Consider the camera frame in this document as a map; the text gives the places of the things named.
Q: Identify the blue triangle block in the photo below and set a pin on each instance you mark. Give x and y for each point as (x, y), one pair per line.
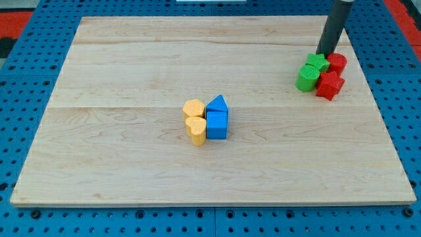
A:
(218, 104)

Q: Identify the light wooden board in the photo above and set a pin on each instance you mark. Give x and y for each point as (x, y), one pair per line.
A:
(113, 133)

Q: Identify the yellow hexagon block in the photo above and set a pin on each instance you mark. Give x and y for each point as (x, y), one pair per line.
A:
(193, 108)

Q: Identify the green star block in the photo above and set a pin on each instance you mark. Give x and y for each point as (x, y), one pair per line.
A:
(318, 61)

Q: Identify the red cylinder block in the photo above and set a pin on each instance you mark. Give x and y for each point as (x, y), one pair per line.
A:
(338, 62)

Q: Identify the green cylinder block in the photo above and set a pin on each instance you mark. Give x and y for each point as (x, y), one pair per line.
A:
(307, 78)

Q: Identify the yellow heart block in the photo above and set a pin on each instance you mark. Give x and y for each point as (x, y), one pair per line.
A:
(196, 130)

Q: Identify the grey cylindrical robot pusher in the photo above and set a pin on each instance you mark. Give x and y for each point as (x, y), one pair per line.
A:
(334, 26)

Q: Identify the red star block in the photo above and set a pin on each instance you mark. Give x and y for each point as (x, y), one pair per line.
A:
(329, 85)

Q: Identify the blue cube block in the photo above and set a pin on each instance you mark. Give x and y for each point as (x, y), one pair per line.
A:
(217, 125)

